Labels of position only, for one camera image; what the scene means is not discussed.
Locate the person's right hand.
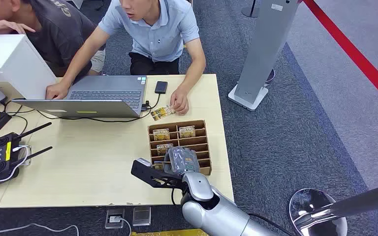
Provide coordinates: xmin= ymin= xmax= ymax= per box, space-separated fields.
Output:
xmin=0 ymin=20 xmax=36 ymax=36
xmin=45 ymin=81 xmax=69 ymax=100

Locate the person's left hand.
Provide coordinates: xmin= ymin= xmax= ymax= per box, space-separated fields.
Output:
xmin=170 ymin=85 xmax=189 ymax=116

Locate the person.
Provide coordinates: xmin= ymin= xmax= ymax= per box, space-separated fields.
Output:
xmin=45 ymin=0 xmax=207 ymax=116
xmin=0 ymin=0 xmax=106 ymax=78

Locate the wooden card holder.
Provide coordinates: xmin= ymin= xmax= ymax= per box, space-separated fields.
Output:
xmin=147 ymin=119 xmax=213 ymax=176

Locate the black external drive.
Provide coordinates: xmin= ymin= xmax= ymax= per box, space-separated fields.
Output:
xmin=154 ymin=81 xmax=168 ymax=95

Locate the white box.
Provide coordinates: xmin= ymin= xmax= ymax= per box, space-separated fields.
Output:
xmin=0 ymin=34 xmax=58 ymax=100

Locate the grey laptop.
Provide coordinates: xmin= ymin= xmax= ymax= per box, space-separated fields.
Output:
xmin=12 ymin=75 xmax=147 ymax=118

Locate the small clear plastic piece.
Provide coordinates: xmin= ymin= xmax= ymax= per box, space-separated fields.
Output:
xmin=19 ymin=145 xmax=32 ymax=166

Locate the black remote controller with antennas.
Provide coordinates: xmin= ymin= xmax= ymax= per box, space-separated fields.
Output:
xmin=0 ymin=122 xmax=53 ymax=192

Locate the grey kiosk pillar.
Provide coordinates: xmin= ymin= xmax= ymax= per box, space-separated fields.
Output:
xmin=228 ymin=0 xmax=302 ymax=112

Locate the dark stanchion base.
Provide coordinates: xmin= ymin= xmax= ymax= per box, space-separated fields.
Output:
xmin=241 ymin=0 xmax=261 ymax=18

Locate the closed metal floor socket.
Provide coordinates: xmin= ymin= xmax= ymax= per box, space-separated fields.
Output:
xmin=132 ymin=206 xmax=152 ymax=227

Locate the yellow strip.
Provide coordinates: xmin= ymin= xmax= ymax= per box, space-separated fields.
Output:
xmin=130 ymin=229 xmax=209 ymax=236

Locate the floor socket with white plug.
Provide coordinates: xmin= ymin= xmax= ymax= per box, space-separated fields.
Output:
xmin=104 ymin=208 xmax=126 ymax=229

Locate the chrome stanchion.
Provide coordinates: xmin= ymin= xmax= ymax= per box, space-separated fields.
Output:
xmin=288 ymin=180 xmax=378 ymax=236

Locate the red barrier belt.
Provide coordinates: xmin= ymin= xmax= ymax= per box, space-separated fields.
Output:
xmin=303 ymin=0 xmax=378 ymax=112

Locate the black drive cable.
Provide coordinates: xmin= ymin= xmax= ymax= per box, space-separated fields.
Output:
xmin=141 ymin=92 xmax=161 ymax=112

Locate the black adapter cable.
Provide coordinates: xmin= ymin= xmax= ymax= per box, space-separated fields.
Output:
xmin=0 ymin=98 xmax=36 ymax=135

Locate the thin black laptop cable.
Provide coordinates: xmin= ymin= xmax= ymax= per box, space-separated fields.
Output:
xmin=37 ymin=110 xmax=153 ymax=124

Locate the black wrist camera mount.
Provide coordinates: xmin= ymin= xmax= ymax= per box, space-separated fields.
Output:
xmin=130 ymin=158 xmax=187 ymax=190

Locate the white controller cable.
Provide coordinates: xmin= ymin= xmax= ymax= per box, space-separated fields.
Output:
xmin=0 ymin=146 xmax=32 ymax=183

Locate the white plug cable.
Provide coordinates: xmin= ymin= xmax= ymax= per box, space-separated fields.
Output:
xmin=119 ymin=217 xmax=132 ymax=236

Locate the white floor cable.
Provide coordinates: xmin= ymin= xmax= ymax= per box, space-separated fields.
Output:
xmin=0 ymin=223 xmax=80 ymax=236

